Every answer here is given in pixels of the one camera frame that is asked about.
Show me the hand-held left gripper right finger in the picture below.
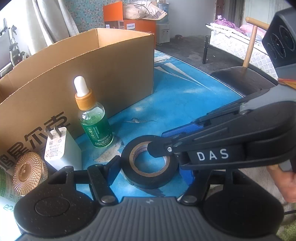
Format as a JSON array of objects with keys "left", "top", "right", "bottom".
[{"left": 179, "top": 168, "right": 235, "bottom": 206}]

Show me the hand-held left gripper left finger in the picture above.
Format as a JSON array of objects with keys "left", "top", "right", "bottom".
[{"left": 47, "top": 156, "right": 122, "bottom": 205}]

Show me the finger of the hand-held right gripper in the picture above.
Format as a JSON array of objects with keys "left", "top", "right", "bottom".
[
  {"left": 161, "top": 100, "right": 252, "bottom": 141},
  {"left": 147, "top": 115, "right": 251, "bottom": 161}
]

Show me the black tape roll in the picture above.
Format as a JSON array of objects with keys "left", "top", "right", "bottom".
[{"left": 121, "top": 135, "right": 179, "bottom": 188}]

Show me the green dropper bottle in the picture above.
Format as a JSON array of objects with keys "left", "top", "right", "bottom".
[{"left": 74, "top": 76, "right": 114, "bottom": 149}]

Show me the white charger plug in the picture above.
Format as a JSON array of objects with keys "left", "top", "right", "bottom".
[{"left": 44, "top": 126, "right": 82, "bottom": 172}]

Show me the dark jar with gold lid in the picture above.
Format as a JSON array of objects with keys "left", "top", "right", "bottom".
[{"left": 13, "top": 152, "right": 48, "bottom": 197}]

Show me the brown cardboard box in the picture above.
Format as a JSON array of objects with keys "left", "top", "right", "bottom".
[{"left": 0, "top": 28, "right": 155, "bottom": 173}]

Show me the person's right hand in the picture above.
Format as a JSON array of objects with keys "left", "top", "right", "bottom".
[{"left": 266, "top": 164, "right": 296, "bottom": 204}]

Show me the wooden chair with dark seat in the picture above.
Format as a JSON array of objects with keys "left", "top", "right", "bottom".
[{"left": 210, "top": 17, "right": 279, "bottom": 98}]

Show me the bed with floral mattress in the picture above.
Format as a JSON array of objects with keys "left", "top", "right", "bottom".
[{"left": 203, "top": 17, "right": 279, "bottom": 80}]

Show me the white water dispenser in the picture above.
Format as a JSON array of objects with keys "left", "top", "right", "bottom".
[{"left": 156, "top": 0, "right": 171, "bottom": 44}]

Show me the pink pillow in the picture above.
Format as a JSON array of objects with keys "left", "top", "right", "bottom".
[{"left": 239, "top": 24, "right": 266, "bottom": 39}]

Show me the white supplement bottle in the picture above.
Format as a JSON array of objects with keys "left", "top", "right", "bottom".
[{"left": 0, "top": 167, "right": 25, "bottom": 217}]

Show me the wide orange cardboard box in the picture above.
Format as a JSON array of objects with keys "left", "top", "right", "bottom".
[{"left": 119, "top": 20, "right": 158, "bottom": 35}]

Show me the purple cloth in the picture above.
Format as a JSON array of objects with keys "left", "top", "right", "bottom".
[{"left": 214, "top": 18, "right": 241, "bottom": 29}]

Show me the checkered sun hat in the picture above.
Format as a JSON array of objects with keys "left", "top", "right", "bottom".
[{"left": 143, "top": 3, "right": 168, "bottom": 22}]

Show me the beige fabric bundle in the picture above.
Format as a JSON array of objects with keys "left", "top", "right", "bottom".
[{"left": 125, "top": 4, "right": 151, "bottom": 20}]

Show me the tall orange cardboard box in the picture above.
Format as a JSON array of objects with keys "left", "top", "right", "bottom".
[{"left": 103, "top": 1, "right": 124, "bottom": 29}]

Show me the wheelchair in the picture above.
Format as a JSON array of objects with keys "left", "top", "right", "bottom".
[{"left": 0, "top": 19, "right": 30, "bottom": 77}]

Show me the grey curtain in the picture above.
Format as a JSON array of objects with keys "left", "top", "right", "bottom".
[{"left": 23, "top": 0, "right": 78, "bottom": 56}]

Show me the teal patterned wall cloth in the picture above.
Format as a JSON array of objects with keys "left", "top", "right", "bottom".
[{"left": 63, "top": 0, "right": 123, "bottom": 33}]

